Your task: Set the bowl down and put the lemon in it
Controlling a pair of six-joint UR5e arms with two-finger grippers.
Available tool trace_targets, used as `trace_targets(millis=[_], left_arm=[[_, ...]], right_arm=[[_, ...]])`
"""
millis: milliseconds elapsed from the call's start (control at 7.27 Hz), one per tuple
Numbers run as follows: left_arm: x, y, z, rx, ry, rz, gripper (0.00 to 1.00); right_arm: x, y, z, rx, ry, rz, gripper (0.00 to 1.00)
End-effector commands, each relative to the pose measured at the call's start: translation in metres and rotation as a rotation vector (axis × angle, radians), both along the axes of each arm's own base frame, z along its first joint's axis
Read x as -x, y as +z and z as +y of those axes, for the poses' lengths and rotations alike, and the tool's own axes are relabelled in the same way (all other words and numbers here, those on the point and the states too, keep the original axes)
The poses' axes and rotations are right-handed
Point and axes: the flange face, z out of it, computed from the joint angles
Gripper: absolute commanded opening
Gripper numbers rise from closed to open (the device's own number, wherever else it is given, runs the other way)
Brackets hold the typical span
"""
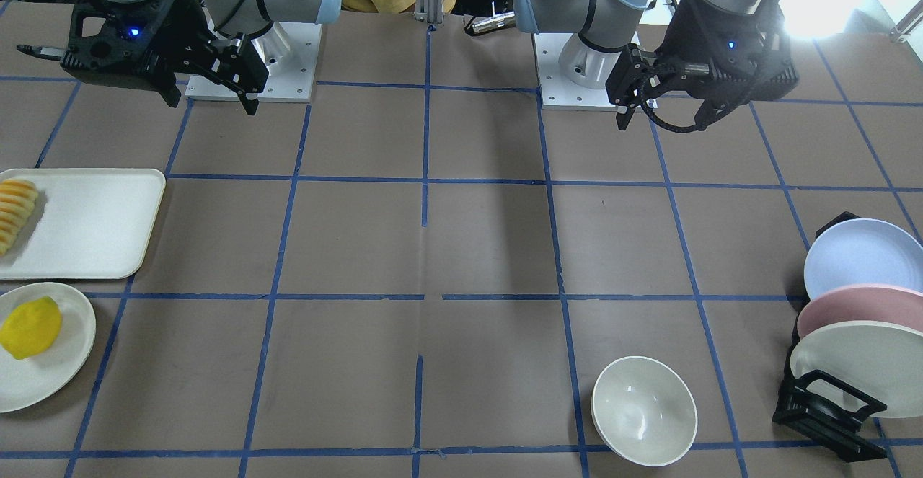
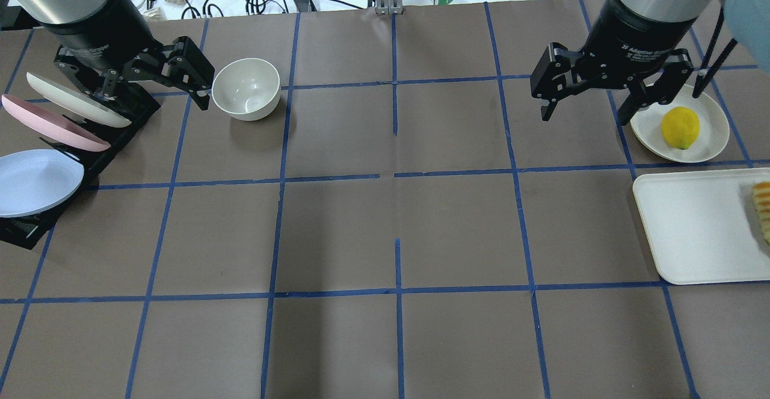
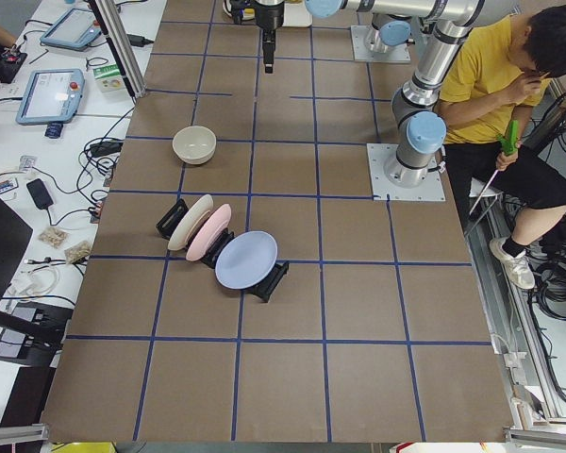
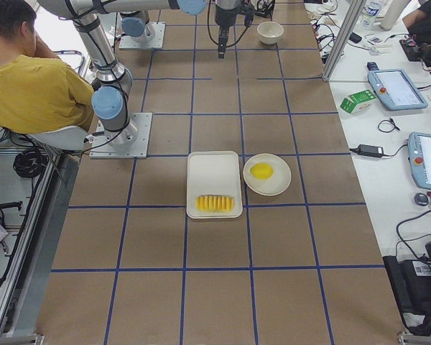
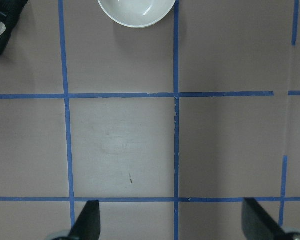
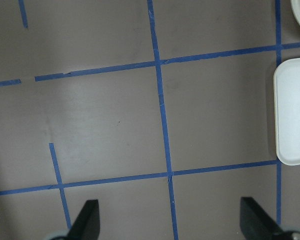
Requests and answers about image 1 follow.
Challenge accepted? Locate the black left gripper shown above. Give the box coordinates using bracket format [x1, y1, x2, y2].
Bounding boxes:
[606, 0, 799, 132]

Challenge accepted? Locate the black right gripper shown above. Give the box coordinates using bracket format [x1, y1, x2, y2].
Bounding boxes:
[17, 0, 268, 116]

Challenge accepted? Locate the yellow lemon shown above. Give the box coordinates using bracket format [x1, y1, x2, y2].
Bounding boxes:
[1, 296, 63, 360]

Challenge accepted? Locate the white bowl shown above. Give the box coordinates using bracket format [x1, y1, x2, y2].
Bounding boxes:
[591, 355, 699, 467]

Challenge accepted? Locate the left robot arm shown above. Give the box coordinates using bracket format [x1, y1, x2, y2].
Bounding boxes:
[512, 0, 799, 133]

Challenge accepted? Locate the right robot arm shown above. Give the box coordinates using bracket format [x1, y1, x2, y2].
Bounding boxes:
[17, 0, 342, 115]

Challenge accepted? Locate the white rectangular tray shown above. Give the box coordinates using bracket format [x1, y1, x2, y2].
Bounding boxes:
[1, 168, 166, 280]

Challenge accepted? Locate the silver flashlight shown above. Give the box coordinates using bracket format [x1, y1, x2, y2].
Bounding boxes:
[464, 11, 516, 37]

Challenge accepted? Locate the sliced yellow bread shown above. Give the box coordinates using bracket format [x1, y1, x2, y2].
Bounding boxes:
[1, 178, 39, 257]

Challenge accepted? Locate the light blue plate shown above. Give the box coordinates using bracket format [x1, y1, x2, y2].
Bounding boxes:
[803, 218, 922, 298]

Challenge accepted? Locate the pink plate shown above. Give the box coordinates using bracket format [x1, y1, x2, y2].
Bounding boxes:
[795, 283, 922, 337]

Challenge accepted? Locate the black dish rack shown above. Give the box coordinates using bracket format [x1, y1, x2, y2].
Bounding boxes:
[772, 211, 889, 463]

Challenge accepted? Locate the cream plate in rack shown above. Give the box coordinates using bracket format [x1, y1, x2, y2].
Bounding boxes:
[789, 321, 922, 418]

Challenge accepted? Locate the round white plate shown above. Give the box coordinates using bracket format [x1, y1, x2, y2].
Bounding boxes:
[1, 282, 97, 413]

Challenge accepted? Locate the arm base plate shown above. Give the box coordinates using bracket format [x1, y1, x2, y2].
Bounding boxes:
[185, 22, 323, 103]
[533, 32, 627, 113]

